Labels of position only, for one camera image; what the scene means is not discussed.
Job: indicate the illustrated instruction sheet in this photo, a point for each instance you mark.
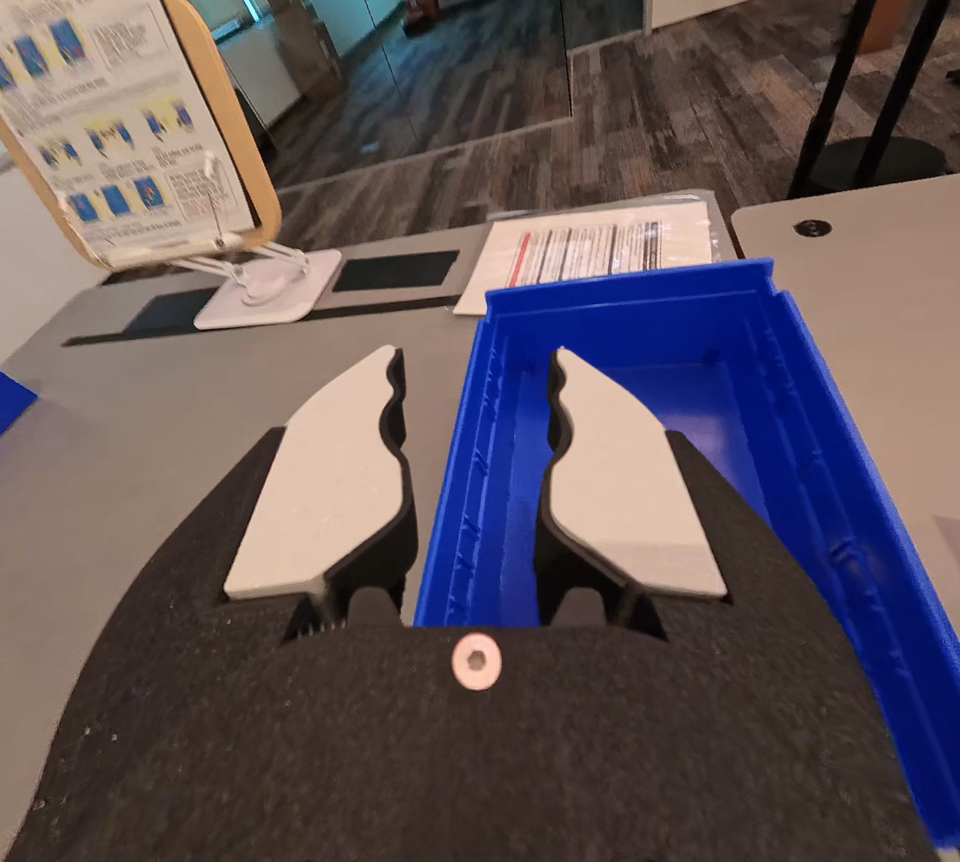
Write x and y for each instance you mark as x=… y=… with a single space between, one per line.
x=97 y=90

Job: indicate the stack of cardboard boxes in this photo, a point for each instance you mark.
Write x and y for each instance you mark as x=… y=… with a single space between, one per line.
x=300 y=30

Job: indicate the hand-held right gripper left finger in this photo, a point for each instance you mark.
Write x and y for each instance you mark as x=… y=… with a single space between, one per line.
x=322 y=495

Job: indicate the black desk grommet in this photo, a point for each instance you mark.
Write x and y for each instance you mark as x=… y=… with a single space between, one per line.
x=812 y=228

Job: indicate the red floor blower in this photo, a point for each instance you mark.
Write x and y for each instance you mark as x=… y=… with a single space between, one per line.
x=421 y=7

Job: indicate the black round base table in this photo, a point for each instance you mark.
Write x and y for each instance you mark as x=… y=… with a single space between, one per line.
x=874 y=163

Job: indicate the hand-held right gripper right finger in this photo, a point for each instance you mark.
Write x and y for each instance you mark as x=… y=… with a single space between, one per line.
x=630 y=502

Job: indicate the wooden post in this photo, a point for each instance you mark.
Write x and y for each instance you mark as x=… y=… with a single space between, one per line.
x=889 y=7

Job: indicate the laminated paper sheet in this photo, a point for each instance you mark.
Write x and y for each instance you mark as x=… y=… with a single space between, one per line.
x=600 y=247

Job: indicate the blue plastic bin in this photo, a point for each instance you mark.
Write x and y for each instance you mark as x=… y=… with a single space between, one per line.
x=675 y=322
x=13 y=403

